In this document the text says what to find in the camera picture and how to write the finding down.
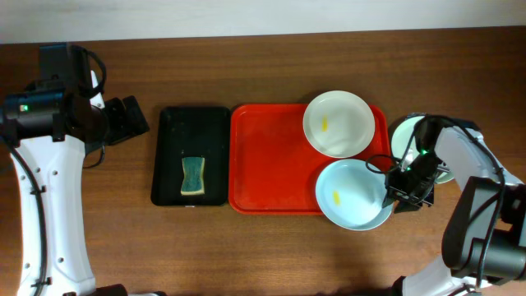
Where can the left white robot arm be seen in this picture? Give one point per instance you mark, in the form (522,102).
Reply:
(48,134)

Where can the black rectangular tray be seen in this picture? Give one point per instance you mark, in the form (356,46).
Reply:
(185,132)

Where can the red plastic tray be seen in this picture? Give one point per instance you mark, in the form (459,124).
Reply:
(272,167)

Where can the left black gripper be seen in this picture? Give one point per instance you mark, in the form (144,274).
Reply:
(127,127)

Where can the light blue plate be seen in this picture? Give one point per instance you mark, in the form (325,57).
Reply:
(351,196)

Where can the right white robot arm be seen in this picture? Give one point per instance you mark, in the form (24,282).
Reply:
(484,240)

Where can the pale green plate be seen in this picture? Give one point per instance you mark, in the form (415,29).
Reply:
(399,141)

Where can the green yellow sponge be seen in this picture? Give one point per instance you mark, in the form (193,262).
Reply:
(193,176)

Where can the white plate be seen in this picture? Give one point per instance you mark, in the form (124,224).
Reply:
(338,124)

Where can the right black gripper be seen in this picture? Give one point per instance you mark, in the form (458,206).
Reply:
(393,190)

